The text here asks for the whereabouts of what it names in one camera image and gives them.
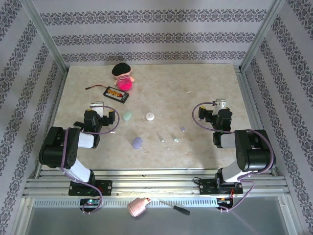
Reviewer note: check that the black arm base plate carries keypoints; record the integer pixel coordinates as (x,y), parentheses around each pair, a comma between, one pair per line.
(206,188)
(105,187)

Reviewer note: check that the small circuit board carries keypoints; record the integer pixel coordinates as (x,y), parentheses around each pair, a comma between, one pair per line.
(224,200)
(90,202)

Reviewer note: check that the grey metal shelf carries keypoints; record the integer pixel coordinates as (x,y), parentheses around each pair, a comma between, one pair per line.
(171,222)

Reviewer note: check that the purple earbud charging case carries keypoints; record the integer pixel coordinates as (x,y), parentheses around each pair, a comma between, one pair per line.
(137,142)

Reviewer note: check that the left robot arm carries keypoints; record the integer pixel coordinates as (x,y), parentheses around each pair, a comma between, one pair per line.
(56,147)

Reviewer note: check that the green earbud charging case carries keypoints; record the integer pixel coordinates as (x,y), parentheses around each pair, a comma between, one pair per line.
(127,116)

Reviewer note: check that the pink bottle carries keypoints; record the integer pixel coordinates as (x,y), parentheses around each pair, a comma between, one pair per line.
(137,207)

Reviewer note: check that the purple earbud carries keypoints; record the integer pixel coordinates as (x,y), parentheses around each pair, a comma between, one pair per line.
(182,129)

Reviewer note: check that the black battery pack, orange print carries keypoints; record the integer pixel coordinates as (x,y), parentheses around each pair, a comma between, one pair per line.
(116,94)

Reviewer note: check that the aluminium side rail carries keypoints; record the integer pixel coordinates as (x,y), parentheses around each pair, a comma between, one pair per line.
(57,102)
(247,98)

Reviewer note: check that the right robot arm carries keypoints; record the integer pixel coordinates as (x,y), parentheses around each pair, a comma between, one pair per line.
(254,151)

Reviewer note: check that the aluminium rail base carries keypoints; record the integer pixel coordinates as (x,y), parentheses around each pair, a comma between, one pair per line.
(151,183)

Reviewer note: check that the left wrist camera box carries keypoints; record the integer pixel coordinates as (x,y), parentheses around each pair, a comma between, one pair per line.
(97,109)

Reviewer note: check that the aluminium frame post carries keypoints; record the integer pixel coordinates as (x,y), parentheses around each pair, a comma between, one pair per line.
(260,36)
(46,36)

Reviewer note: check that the white round earbud case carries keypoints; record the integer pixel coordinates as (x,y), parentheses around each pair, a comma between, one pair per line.
(150,116)

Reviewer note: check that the plush doll with black hair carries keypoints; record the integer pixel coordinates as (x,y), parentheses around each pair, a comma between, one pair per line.
(122,76)

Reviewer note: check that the small clear cylinder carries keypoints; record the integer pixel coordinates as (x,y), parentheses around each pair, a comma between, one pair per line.
(176,140)

